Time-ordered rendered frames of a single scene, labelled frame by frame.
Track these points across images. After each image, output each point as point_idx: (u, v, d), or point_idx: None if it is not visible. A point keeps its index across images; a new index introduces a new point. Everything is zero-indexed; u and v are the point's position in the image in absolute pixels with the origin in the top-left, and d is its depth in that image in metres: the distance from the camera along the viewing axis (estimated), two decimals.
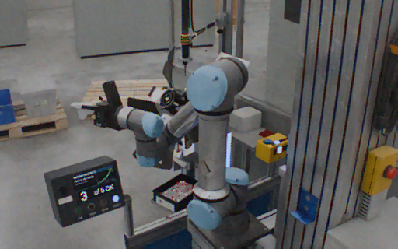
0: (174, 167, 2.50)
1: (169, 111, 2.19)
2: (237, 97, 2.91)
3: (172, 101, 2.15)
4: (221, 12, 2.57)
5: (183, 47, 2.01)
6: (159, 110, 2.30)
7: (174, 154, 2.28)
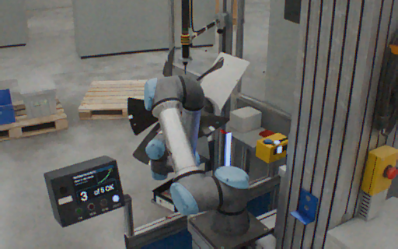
0: None
1: None
2: (237, 97, 2.91)
3: None
4: (221, 12, 2.57)
5: (183, 47, 2.01)
6: None
7: None
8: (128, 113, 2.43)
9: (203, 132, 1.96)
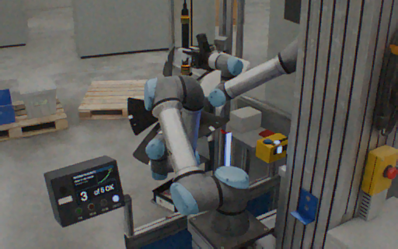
0: None
1: None
2: (237, 97, 2.91)
3: None
4: (221, 36, 2.63)
5: None
6: None
7: None
8: (128, 113, 2.43)
9: (203, 132, 1.96)
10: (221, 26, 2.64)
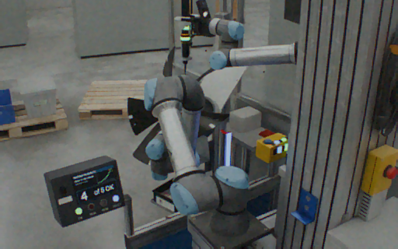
0: None
1: None
2: (237, 97, 2.91)
3: None
4: (221, 12, 2.57)
5: (183, 47, 2.01)
6: None
7: None
8: (128, 113, 2.43)
9: (203, 131, 1.96)
10: None
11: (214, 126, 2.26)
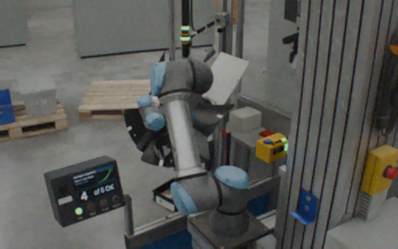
0: (174, 167, 2.50)
1: None
2: (237, 97, 2.91)
3: None
4: (221, 12, 2.57)
5: (183, 47, 2.01)
6: None
7: None
8: None
9: (151, 161, 2.10)
10: None
11: (214, 126, 2.26)
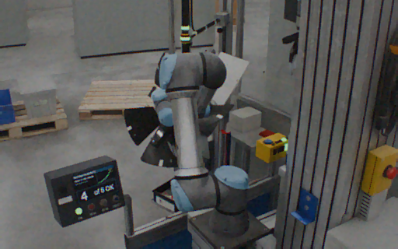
0: (174, 167, 2.50)
1: None
2: (237, 97, 2.91)
3: None
4: (221, 12, 2.57)
5: (183, 47, 2.01)
6: None
7: None
8: (158, 62, 2.45)
9: (151, 161, 2.10)
10: None
11: (214, 126, 2.26)
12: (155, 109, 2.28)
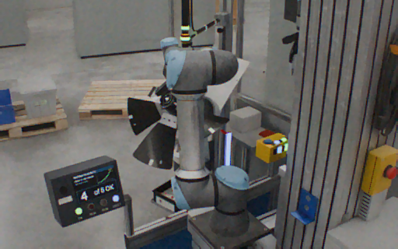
0: (174, 167, 2.50)
1: None
2: (237, 97, 2.91)
3: (163, 108, 2.17)
4: (221, 12, 2.57)
5: (183, 47, 2.01)
6: None
7: (174, 154, 2.28)
8: None
9: (142, 159, 2.15)
10: None
11: None
12: (156, 104, 2.29)
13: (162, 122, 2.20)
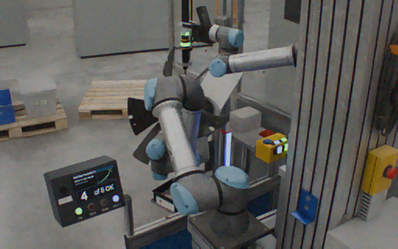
0: None
1: None
2: (237, 97, 2.91)
3: None
4: (221, 16, 2.58)
5: (183, 52, 2.02)
6: None
7: None
8: (168, 55, 2.42)
9: (142, 159, 2.15)
10: None
11: None
12: None
13: None
